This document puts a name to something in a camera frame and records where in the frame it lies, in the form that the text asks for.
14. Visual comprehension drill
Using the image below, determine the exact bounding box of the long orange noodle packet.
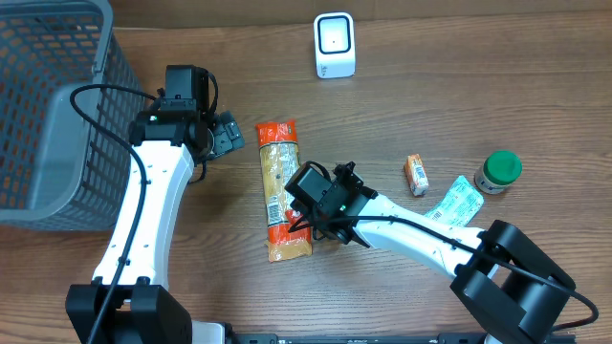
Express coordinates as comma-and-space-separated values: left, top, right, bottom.
255, 119, 313, 263

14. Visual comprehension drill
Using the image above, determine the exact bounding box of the small orange snack box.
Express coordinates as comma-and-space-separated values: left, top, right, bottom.
404, 154, 429, 197

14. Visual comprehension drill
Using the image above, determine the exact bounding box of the teal wet wipes pack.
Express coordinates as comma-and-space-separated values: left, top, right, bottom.
425, 176, 484, 226

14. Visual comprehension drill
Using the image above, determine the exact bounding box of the green lidded can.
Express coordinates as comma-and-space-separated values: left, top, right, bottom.
474, 150, 522, 194

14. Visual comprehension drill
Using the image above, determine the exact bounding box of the thin red sachet packet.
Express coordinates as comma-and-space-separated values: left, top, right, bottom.
285, 209, 302, 225

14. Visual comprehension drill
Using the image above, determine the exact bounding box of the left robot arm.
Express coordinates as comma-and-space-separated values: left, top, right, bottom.
65, 65, 245, 343

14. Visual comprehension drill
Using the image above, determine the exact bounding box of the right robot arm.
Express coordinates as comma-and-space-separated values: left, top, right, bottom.
285, 161, 576, 343

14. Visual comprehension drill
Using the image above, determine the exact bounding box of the white barcode scanner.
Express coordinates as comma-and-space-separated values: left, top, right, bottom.
313, 11, 357, 79

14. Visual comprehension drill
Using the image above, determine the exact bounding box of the grey plastic shopping basket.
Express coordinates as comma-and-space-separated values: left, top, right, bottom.
1, 1, 144, 231

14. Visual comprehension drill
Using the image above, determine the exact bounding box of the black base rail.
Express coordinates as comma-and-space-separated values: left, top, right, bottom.
227, 333, 486, 344

